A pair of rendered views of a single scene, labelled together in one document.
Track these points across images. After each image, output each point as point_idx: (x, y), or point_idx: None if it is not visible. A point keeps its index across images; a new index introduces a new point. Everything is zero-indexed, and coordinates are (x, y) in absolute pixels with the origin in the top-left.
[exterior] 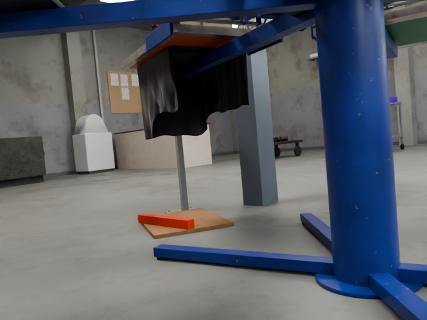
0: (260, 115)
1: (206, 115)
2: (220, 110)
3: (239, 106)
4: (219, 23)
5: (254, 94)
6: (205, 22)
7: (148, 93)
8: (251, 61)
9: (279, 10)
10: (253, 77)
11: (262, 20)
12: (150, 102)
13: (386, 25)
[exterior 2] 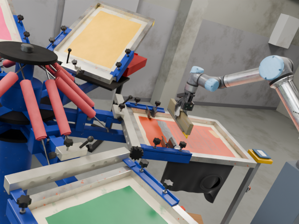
0: None
1: (212, 192)
2: (196, 190)
3: (168, 189)
4: (182, 124)
5: (251, 223)
6: (178, 117)
7: None
8: (269, 193)
9: None
10: (260, 208)
11: (123, 129)
12: None
13: (86, 202)
